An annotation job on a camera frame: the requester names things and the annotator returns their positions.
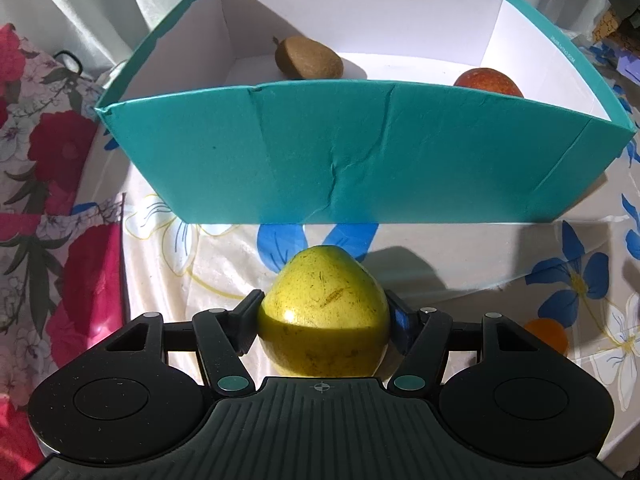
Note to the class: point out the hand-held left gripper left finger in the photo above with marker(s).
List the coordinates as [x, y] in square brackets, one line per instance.
[245, 322]

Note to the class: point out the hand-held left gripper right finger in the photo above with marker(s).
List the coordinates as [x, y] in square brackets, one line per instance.
[400, 321]

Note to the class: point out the yellow-green pear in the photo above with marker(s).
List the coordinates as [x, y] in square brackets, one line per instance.
[325, 310]

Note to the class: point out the teal cardboard box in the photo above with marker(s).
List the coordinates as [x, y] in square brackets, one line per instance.
[350, 160]

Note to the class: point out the red apple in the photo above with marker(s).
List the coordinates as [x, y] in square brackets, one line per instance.
[487, 84]

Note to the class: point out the brown kiwi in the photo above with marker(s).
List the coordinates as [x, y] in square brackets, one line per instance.
[310, 60]

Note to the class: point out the blue floral tablecloth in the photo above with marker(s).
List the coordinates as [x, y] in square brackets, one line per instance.
[475, 260]

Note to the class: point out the small orange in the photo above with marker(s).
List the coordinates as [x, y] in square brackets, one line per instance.
[547, 336]

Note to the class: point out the red floral cloth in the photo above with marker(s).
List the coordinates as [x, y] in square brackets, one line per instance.
[50, 185]

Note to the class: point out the purple paper item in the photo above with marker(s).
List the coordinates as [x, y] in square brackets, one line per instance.
[630, 67]

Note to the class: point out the tan patterned packet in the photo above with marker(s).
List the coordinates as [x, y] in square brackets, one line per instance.
[607, 25]

